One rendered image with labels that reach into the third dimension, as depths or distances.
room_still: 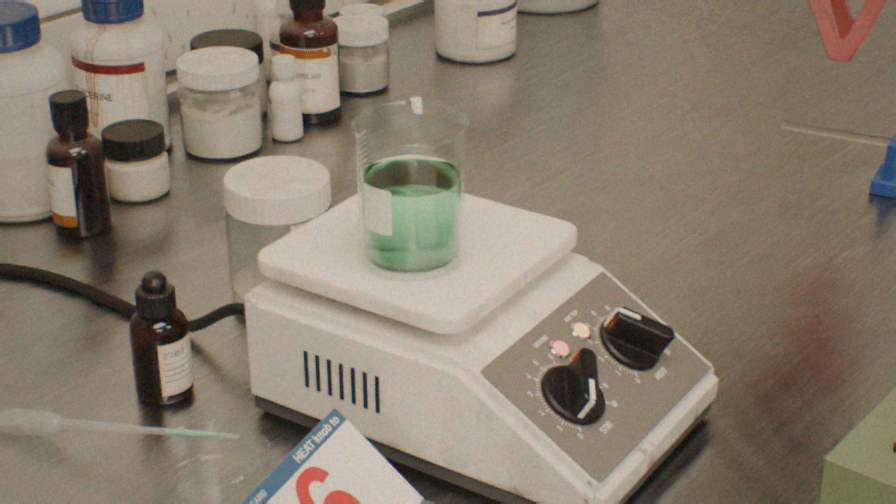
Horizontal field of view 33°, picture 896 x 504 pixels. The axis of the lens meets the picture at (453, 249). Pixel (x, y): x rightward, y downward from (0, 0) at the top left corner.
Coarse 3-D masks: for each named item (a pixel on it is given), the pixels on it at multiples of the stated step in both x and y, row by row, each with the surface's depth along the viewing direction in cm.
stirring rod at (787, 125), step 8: (784, 128) 101; (792, 128) 101; (800, 128) 101; (808, 128) 101; (816, 128) 100; (824, 128) 100; (832, 128) 100; (832, 136) 100; (840, 136) 100; (848, 136) 100; (856, 136) 99; (864, 136) 99; (872, 136) 99; (880, 136) 99; (880, 144) 99
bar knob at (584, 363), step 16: (592, 352) 68; (560, 368) 68; (576, 368) 67; (592, 368) 67; (544, 384) 67; (560, 384) 67; (576, 384) 67; (592, 384) 66; (560, 400) 67; (576, 400) 66; (592, 400) 66; (560, 416) 67; (576, 416) 66; (592, 416) 67
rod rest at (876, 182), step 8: (888, 144) 98; (888, 152) 98; (888, 160) 98; (880, 168) 100; (888, 168) 98; (880, 176) 99; (888, 176) 98; (872, 184) 99; (880, 184) 98; (888, 184) 98; (872, 192) 99; (880, 192) 99; (888, 192) 98
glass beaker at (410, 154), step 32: (416, 96) 71; (352, 128) 68; (384, 128) 66; (416, 128) 71; (448, 128) 70; (384, 160) 67; (416, 160) 66; (448, 160) 67; (384, 192) 67; (416, 192) 67; (448, 192) 68; (384, 224) 68; (416, 224) 68; (448, 224) 68; (384, 256) 69; (416, 256) 68; (448, 256) 69
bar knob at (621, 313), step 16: (608, 320) 71; (624, 320) 70; (640, 320) 71; (608, 336) 71; (624, 336) 71; (640, 336) 71; (656, 336) 71; (672, 336) 71; (608, 352) 71; (624, 352) 71; (640, 352) 71; (656, 352) 72; (640, 368) 71
